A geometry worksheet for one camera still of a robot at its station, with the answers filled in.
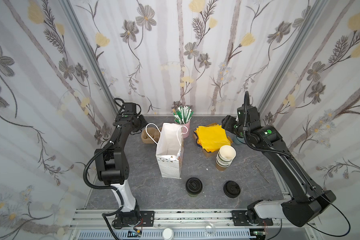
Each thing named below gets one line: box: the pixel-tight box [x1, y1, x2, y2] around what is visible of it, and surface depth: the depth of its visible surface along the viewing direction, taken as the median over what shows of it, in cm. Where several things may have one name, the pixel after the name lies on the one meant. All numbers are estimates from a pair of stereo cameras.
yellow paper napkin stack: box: [194, 124, 231, 153], surface depth 101 cm
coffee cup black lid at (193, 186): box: [185, 177, 203, 198], surface depth 75 cm
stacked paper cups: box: [216, 145, 237, 171], surface depth 82 cm
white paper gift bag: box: [155, 122, 184, 180], surface depth 78 cm
